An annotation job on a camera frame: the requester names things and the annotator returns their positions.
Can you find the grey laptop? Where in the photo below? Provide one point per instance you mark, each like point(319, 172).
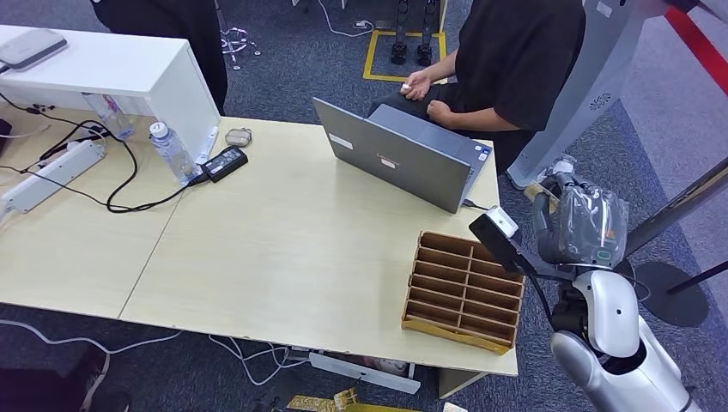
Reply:
point(398, 159)

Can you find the clear bottle pink label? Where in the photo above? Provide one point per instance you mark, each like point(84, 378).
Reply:
point(111, 116)

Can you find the black robot leg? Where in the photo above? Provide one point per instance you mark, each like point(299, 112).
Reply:
point(398, 51)
point(424, 52)

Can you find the white power strip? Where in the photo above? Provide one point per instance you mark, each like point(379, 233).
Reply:
point(51, 179)

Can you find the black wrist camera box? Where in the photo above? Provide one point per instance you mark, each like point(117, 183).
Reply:
point(500, 241)

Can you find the black stanchion base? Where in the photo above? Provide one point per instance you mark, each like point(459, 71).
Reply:
point(671, 295)

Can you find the person in background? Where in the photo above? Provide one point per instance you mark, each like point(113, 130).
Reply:
point(170, 23)

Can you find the brown wooden card organizer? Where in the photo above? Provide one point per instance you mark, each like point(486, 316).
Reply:
point(455, 295)

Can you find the person's right hand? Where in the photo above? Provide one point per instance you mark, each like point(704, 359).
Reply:
point(416, 86)

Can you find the flat grey device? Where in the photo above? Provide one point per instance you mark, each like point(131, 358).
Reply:
point(28, 48)

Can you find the yellow patterned box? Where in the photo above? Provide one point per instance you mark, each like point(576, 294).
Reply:
point(318, 404)

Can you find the red barrier belt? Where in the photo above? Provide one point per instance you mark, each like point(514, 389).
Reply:
point(697, 45)

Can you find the clear bottle white cap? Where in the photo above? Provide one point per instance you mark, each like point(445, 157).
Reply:
point(170, 153)

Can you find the person's left hand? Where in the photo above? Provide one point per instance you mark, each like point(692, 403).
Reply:
point(439, 112)

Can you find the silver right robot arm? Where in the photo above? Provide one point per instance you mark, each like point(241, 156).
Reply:
point(611, 318)

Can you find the white shelf unit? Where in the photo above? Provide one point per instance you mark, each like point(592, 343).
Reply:
point(114, 68)

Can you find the chrome stanchion post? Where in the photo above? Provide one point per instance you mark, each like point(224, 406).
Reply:
point(677, 210)

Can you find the beige earbuds case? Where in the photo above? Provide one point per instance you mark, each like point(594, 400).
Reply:
point(238, 137)

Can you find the black power adapter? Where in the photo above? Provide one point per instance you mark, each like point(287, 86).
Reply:
point(224, 164)

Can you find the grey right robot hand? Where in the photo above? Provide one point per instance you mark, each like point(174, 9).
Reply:
point(586, 227)

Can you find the white bar under desk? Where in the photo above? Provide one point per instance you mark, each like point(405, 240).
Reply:
point(364, 372)

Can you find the chrome chair base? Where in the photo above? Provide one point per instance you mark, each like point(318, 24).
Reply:
point(239, 42)

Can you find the crumpled clear plastic wrap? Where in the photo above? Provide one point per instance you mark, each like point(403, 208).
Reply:
point(563, 166)

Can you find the gold hotel card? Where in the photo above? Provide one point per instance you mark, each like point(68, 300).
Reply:
point(537, 193)

